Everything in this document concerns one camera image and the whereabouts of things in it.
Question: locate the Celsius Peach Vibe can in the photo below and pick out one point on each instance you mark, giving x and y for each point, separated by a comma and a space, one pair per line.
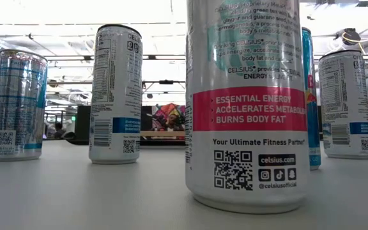
248, 127

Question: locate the wooden shelf black metal legs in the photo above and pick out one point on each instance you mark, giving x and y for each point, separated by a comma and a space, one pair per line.
161, 133

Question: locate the Celsius can blue band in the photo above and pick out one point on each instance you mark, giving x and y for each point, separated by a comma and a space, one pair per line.
345, 105
115, 96

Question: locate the black cabinet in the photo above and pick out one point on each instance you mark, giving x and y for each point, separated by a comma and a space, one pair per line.
82, 121

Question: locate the person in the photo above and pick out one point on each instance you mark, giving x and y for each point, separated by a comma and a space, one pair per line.
58, 129

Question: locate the Red Bull sugarfree can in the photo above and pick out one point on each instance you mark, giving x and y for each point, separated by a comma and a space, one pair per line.
311, 111
18, 105

